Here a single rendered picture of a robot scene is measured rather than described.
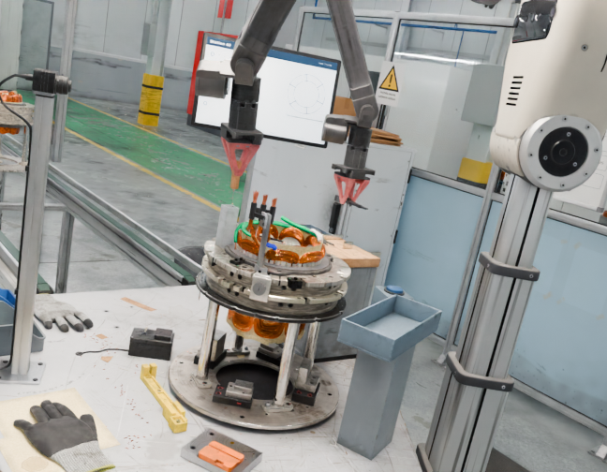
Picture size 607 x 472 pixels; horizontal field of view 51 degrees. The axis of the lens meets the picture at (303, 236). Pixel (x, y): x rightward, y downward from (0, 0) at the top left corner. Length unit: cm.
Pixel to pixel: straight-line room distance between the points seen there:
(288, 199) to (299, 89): 166
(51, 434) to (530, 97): 107
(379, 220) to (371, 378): 262
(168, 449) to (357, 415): 37
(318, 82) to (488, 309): 129
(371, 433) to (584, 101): 75
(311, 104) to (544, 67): 127
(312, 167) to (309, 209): 25
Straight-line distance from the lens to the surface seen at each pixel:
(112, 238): 268
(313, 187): 381
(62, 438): 122
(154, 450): 123
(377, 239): 387
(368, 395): 127
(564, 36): 129
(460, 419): 151
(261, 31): 120
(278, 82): 240
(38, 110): 128
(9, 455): 121
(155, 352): 154
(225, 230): 134
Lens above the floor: 147
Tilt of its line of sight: 14 degrees down
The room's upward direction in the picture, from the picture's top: 11 degrees clockwise
